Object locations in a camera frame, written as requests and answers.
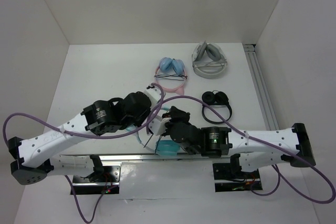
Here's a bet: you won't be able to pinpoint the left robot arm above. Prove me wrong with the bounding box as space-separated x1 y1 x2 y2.
8 91 156 185

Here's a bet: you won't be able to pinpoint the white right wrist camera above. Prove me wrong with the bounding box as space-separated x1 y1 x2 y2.
147 116 170 136

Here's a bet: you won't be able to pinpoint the white grey headphones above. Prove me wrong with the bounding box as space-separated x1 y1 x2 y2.
192 41 228 79

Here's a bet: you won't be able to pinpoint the pink blue cat-ear headphones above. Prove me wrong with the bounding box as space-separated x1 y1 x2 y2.
154 57 188 95

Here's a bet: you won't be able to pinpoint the black pink-headphone cable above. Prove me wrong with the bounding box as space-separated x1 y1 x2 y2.
154 73 190 82

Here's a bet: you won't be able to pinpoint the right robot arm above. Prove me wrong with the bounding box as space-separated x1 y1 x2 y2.
162 106 316 178

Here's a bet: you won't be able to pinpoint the black headphones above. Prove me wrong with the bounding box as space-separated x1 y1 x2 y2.
202 91 233 125

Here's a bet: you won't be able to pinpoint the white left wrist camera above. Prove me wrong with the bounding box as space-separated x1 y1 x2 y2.
144 85 165 105

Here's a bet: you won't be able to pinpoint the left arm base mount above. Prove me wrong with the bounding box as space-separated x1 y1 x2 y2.
72 155 121 195

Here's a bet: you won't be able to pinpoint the teal cat-ear headphones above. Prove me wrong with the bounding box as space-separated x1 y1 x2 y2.
125 105 182 156

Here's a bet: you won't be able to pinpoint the aluminium side rail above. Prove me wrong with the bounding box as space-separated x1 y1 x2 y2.
243 44 279 130

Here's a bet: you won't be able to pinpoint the white headphone cable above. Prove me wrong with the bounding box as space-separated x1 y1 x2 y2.
193 60 228 69

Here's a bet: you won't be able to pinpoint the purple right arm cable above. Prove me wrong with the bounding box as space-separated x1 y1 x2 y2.
145 95 336 204

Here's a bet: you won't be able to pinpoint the aluminium front rail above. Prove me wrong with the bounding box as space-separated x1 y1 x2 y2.
57 152 237 163

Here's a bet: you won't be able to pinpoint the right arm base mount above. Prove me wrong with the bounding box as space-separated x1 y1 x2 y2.
213 154 263 193

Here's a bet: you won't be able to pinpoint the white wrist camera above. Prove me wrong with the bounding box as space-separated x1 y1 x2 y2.
147 116 170 136
144 85 165 105

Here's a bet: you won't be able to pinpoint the black teal-headphone cable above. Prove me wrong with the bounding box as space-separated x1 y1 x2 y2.
143 119 163 155

